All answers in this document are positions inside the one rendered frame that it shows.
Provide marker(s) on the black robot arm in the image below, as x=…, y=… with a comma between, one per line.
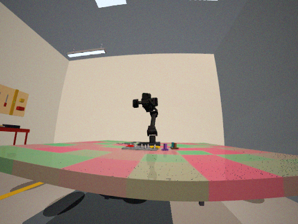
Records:
x=151, y=132

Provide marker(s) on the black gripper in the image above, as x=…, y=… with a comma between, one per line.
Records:
x=146, y=103

